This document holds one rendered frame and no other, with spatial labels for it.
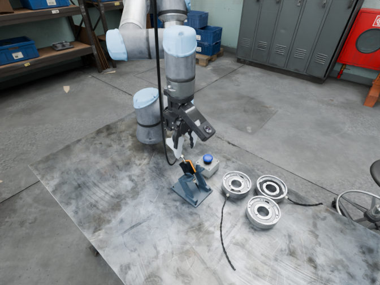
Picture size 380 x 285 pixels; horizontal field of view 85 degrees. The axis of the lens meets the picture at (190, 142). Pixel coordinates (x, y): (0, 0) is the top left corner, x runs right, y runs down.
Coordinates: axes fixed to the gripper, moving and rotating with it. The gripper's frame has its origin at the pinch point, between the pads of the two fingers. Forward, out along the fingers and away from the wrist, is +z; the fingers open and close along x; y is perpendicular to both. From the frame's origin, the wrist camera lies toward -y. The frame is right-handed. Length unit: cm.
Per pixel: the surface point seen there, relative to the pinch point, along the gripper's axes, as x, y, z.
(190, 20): -283, 254, 26
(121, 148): 3.8, 37.7, 18.9
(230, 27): -376, 225, 47
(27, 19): -50, 322, 6
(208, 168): -9.8, -2.4, 14.2
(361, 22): -363, 9, 9
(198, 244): 13.1, -16.9, 19.0
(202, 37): -287, 227, 49
